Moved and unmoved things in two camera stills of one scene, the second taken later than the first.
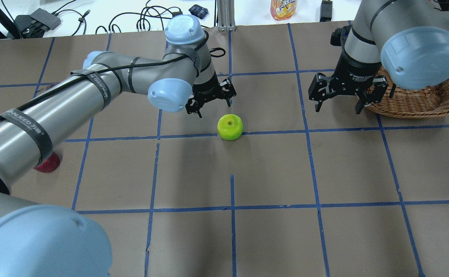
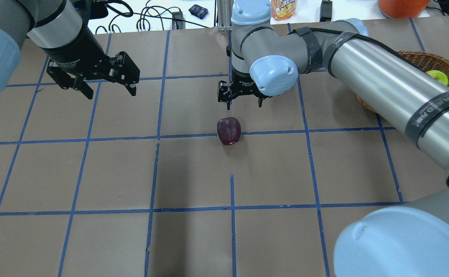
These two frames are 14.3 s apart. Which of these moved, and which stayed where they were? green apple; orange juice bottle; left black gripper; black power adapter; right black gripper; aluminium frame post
Moved: right black gripper; left black gripper; green apple
Stayed: orange juice bottle; black power adapter; aluminium frame post
